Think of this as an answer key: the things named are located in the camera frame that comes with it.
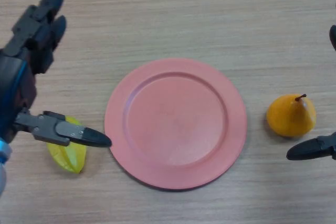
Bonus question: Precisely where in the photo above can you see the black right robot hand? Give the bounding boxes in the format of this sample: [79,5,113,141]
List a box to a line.
[286,24,336,161]

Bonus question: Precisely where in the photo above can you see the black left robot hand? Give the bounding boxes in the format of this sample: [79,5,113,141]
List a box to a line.
[0,0,113,148]

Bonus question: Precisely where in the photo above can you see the pink round plate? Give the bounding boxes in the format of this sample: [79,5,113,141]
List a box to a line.
[104,58,248,191]

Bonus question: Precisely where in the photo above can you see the yellow starfruit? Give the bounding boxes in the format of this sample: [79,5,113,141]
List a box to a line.
[46,115,88,174]

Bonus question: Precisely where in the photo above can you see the yellow pear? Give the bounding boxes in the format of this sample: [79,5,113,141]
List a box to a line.
[266,93,317,137]

